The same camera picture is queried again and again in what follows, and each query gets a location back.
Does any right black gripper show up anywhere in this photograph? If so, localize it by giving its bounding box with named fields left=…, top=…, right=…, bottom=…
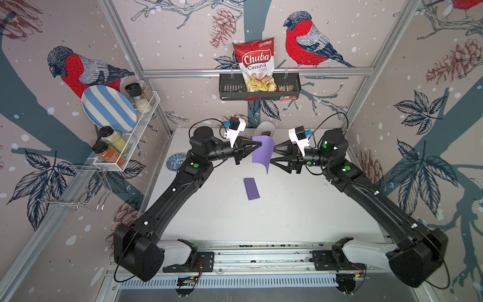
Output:
left=270, top=140, right=333, bottom=176

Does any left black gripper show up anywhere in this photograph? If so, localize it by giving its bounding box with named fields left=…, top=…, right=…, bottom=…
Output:
left=205, top=136, right=260, bottom=166

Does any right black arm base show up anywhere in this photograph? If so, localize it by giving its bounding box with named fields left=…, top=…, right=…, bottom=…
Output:
left=309, top=237, right=367, bottom=273

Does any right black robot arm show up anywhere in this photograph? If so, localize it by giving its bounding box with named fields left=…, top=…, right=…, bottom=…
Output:
left=270, top=127, right=449, bottom=288

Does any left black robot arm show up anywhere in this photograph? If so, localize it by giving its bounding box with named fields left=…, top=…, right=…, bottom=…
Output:
left=113, top=127, right=262, bottom=282

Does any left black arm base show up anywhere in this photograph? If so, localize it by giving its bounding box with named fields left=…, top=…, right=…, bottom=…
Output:
left=157, top=239, right=215, bottom=273

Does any white utensil cup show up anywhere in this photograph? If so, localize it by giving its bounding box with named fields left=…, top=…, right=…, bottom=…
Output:
left=253, top=121, right=275, bottom=137

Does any blue patterned bowl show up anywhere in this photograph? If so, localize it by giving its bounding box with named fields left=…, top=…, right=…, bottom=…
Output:
left=166, top=152, right=187, bottom=171

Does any red Chuba chips bag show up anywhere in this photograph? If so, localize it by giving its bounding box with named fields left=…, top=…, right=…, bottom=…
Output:
left=233, top=38, right=277, bottom=93

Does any small seed spice jar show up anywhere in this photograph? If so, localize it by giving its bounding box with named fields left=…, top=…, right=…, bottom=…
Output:
left=139, top=81, right=156, bottom=106

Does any black lid spice grinder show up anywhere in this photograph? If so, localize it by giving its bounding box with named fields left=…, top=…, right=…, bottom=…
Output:
left=125, top=83, right=152, bottom=113

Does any green sauce jar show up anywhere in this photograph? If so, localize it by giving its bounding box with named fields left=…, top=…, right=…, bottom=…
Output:
left=99, top=126, right=130, bottom=155

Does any orange sauce jar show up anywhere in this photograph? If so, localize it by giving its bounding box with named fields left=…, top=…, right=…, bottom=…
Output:
left=92, top=140, right=126, bottom=168

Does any blue white striped plate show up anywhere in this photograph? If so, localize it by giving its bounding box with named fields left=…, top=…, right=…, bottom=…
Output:
left=81, top=85, right=137, bottom=133

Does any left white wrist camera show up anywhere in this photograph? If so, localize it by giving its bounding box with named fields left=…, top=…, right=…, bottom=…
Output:
left=224, top=117, right=247, bottom=148

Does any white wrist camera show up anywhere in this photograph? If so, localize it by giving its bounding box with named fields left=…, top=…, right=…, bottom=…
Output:
left=289, top=126, right=312, bottom=156
left=224, top=117, right=247, bottom=148

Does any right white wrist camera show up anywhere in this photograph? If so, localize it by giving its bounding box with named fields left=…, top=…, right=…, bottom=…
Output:
left=289, top=126, right=312, bottom=156

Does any black hanging wire basket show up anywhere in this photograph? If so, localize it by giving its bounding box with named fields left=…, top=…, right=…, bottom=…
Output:
left=219, top=73, right=301, bottom=101

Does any white wire wall shelf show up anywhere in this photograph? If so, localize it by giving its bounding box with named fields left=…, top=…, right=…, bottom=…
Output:
left=93, top=92, right=160, bottom=172

